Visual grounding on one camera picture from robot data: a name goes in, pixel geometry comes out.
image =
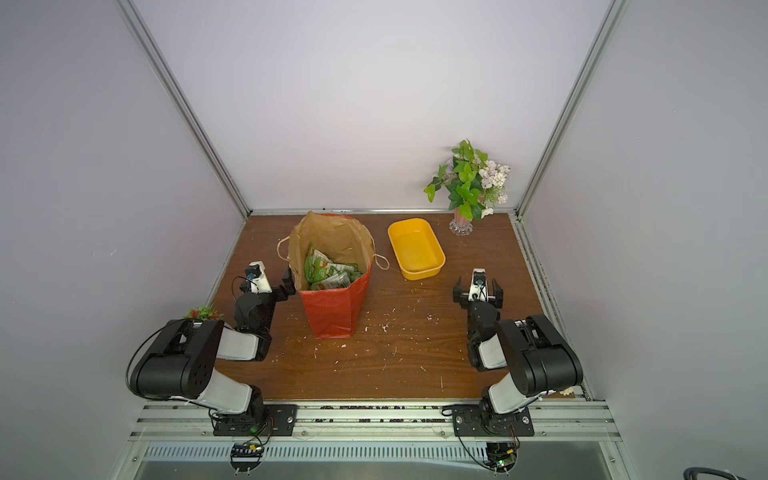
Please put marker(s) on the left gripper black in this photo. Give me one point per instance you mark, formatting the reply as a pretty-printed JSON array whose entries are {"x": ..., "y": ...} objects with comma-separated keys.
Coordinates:
[{"x": 287, "y": 282}]

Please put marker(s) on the green orange condiment packet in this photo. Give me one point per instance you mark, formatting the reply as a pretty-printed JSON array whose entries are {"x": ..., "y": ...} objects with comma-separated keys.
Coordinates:
[{"x": 336, "y": 281}]

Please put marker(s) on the red paper bag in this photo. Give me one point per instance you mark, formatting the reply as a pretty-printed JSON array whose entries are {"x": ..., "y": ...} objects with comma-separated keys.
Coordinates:
[{"x": 331, "y": 259}]

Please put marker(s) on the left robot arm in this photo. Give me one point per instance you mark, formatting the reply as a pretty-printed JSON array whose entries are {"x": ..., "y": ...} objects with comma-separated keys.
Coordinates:
[{"x": 179, "y": 363}]

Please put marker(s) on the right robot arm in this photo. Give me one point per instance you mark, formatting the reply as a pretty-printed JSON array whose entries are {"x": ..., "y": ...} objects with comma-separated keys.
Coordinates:
[{"x": 535, "y": 357}]

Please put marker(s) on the yellow plastic tray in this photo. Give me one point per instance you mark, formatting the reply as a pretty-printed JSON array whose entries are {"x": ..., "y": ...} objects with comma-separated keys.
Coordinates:
[{"x": 417, "y": 249}]

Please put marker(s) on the small red flower plant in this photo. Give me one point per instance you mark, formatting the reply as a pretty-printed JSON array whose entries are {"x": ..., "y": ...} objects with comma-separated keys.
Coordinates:
[{"x": 204, "y": 313}]

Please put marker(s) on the green plant in glass vase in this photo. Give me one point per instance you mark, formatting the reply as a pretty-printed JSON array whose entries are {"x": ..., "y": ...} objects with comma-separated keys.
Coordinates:
[{"x": 475, "y": 185}]

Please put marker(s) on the right controller board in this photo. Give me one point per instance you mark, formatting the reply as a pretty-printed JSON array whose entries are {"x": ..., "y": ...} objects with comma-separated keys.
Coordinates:
[{"x": 501, "y": 457}]

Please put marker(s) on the controller board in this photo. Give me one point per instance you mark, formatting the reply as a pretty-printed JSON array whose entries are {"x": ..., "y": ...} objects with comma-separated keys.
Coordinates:
[
  {"x": 501, "y": 457},
  {"x": 245, "y": 457}
]

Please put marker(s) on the left controller board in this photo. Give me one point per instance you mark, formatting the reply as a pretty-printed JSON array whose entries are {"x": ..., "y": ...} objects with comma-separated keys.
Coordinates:
[{"x": 245, "y": 457}]

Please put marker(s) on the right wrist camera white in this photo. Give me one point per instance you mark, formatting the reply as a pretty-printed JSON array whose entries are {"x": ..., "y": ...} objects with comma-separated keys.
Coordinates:
[{"x": 478, "y": 290}]

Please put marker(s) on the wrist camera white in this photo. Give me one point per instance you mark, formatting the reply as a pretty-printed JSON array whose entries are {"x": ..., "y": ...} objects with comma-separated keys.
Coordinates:
[
  {"x": 478, "y": 290},
  {"x": 256, "y": 278}
]

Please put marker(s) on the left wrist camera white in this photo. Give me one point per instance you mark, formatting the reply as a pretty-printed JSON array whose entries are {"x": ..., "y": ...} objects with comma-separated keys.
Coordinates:
[{"x": 256, "y": 278}]

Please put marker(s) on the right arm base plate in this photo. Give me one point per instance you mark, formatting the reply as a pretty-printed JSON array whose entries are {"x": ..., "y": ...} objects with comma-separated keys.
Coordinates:
[{"x": 476, "y": 421}]

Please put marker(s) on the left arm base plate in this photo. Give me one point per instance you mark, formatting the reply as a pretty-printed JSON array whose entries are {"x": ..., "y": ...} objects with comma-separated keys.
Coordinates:
[{"x": 269, "y": 419}]

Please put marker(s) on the aluminium front rail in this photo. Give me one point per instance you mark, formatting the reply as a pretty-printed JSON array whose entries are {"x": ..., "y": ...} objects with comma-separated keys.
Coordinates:
[{"x": 422, "y": 420}]

